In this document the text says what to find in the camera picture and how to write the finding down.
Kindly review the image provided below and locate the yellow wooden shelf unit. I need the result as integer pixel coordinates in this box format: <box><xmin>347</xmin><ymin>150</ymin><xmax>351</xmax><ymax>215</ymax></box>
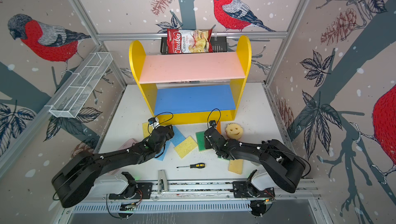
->
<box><xmin>129</xmin><ymin>36</ymin><xmax>252</xmax><ymax>125</ymax></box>

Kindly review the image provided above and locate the yellow cellulose sponge centre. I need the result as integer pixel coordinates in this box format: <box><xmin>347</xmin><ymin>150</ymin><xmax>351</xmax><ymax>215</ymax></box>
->
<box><xmin>174</xmin><ymin>136</ymin><xmax>198</xmax><ymax>159</ymax></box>

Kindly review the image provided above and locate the light green foam sponge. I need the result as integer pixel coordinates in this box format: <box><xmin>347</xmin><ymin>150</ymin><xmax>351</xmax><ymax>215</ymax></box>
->
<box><xmin>196</xmin><ymin>131</ymin><xmax>206</xmax><ymax>152</ymax></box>

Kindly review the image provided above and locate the white wire mesh basket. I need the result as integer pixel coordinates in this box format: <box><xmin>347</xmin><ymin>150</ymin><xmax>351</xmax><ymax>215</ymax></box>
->
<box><xmin>49</xmin><ymin>52</ymin><xmax>113</xmax><ymax>118</ymax></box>

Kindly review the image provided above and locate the blue sponge lower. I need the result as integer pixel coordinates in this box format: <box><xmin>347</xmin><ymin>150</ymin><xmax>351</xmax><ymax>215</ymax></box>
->
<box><xmin>155</xmin><ymin>141</ymin><xmax>171</xmax><ymax>161</ymax></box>

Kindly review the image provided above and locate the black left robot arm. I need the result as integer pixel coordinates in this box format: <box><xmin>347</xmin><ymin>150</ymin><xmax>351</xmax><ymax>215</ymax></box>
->
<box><xmin>51</xmin><ymin>125</ymin><xmax>174</xmax><ymax>208</ymax></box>

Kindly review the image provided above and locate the black yellow screwdriver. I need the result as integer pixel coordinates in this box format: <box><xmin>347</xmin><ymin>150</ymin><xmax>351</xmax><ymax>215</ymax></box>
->
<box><xmin>177</xmin><ymin>163</ymin><xmax>206</xmax><ymax>169</ymax></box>

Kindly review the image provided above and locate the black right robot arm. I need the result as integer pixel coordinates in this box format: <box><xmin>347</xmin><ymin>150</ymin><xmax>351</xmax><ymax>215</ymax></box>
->
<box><xmin>204</xmin><ymin>127</ymin><xmax>306</xmax><ymax>193</ymax></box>

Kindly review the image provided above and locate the yellow sponge near left wall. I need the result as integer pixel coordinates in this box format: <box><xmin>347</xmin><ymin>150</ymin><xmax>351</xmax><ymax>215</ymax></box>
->
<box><xmin>142</xmin><ymin>123</ymin><xmax>153</xmax><ymax>138</ymax></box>

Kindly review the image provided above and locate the grey metal bracket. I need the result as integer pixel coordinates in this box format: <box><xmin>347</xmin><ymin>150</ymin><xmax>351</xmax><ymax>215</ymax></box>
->
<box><xmin>157</xmin><ymin>170</ymin><xmax>168</xmax><ymax>194</ymax></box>

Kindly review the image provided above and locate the black wire basket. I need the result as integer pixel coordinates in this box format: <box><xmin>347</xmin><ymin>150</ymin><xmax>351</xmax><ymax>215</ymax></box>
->
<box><xmin>160</xmin><ymin>36</ymin><xmax>227</xmax><ymax>54</ymax></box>

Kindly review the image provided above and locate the blue sponge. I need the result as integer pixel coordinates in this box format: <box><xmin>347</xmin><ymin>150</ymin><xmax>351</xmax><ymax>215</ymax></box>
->
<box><xmin>170</xmin><ymin>126</ymin><xmax>186</xmax><ymax>147</ymax></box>
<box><xmin>155</xmin><ymin>141</ymin><xmax>171</xmax><ymax>161</ymax></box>

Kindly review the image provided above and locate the aluminium rail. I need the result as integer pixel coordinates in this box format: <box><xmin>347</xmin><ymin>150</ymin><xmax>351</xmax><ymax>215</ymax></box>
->
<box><xmin>85</xmin><ymin>179</ymin><xmax>322</xmax><ymax>201</ymax></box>

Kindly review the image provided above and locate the pale yellow sponge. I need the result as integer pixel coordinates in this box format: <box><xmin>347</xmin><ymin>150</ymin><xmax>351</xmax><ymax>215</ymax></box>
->
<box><xmin>228</xmin><ymin>160</ymin><xmax>243</xmax><ymax>174</ymax></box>

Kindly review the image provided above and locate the orange foam sponge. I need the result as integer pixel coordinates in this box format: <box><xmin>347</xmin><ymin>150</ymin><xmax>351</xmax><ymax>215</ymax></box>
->
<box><xmin>216</xmin><ymin>122</ymin><xmax>222</xmax><ymax>134</ymax></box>

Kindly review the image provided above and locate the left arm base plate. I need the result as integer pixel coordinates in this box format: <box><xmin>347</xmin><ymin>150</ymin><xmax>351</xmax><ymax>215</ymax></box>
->
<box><xmin>108</xmin><ymin>172</ymin><xmax>153</xmax><ymax>200</ymax></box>

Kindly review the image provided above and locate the blue sponge upper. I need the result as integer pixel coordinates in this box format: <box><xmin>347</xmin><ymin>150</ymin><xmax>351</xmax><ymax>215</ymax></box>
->
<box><xmin>170</xmin><ymin>126</ymin><xmax>186</xmax><ymax>147</ymax></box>

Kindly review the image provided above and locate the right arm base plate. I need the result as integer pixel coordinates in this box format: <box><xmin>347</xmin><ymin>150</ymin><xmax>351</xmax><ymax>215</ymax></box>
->
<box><xmin>232</xmin><ymin>170</ymin><xmax>276</xmax><ymax>199</ymax></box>

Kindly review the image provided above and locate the yellow smiley face sponge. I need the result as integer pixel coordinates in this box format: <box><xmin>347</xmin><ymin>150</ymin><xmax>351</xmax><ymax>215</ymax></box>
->
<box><xmin>225</xmin><ymin>123</ymin><xmax>243</xmax><ymax>140</ymax></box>

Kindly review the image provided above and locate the red cassava chips bag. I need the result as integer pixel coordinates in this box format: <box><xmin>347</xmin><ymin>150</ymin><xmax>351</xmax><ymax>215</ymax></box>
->
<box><xmin>167</xmin><ymin>29</ymin><xmax>213</xmax><ymax>54</ymax></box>

